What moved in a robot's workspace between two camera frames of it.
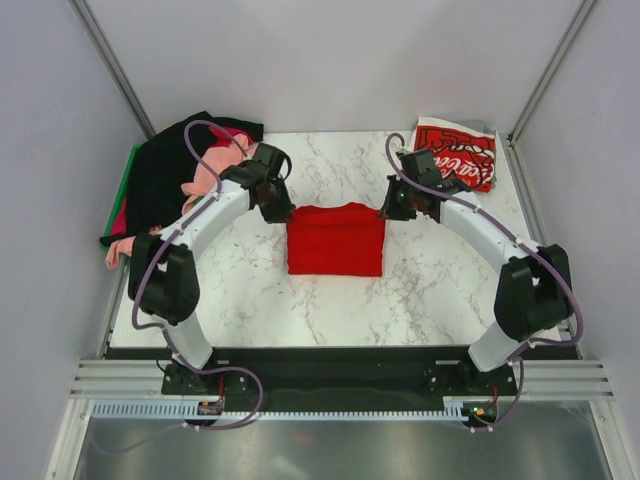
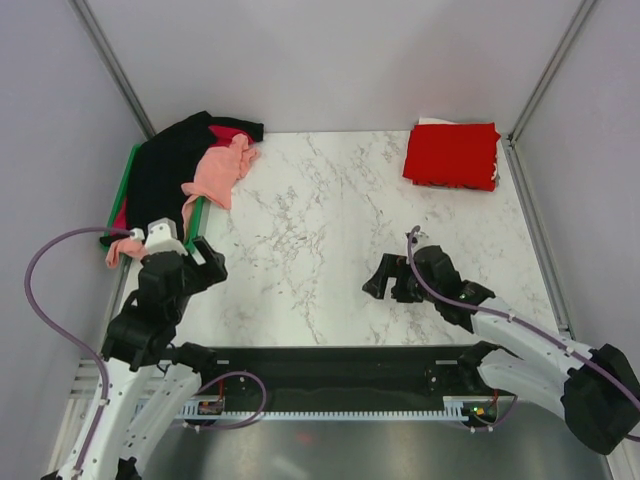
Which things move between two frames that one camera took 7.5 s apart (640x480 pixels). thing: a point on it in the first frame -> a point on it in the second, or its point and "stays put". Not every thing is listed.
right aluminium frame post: [584, 10] stays put
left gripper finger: [276, 206] -> [199, 277]
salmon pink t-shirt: [199, 182] stays put
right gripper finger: [396, 205] -> [389, 267]
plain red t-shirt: [342, 240] -> [457, 155]
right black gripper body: [413, 189] -> [429, 295]
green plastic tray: [121, 195] stays put
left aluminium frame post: [87, 17] stays put
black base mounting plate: [335, 372] stays put
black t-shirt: [163, 163] stays put
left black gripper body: [274, 180] -> [180, 300]
